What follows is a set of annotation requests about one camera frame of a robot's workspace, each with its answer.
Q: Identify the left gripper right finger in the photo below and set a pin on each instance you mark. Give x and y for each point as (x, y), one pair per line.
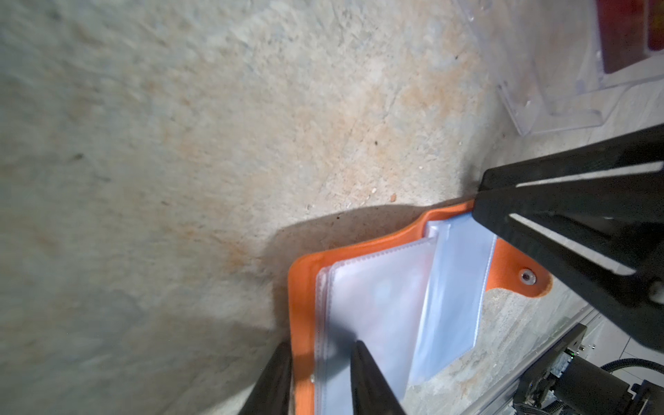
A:
(371, 394)

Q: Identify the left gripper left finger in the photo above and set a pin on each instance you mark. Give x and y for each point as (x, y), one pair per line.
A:
(271, 393)

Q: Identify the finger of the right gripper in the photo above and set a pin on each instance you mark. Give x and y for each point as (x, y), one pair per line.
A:
(639, 147)
(602, 237)

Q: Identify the orange card holder wallet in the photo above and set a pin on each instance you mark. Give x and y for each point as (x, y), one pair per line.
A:
(414, 297)

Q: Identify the right clear card display stand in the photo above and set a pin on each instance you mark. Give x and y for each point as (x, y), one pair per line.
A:
(564, 65)

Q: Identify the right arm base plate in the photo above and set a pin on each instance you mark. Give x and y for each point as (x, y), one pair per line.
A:
(563, 382)

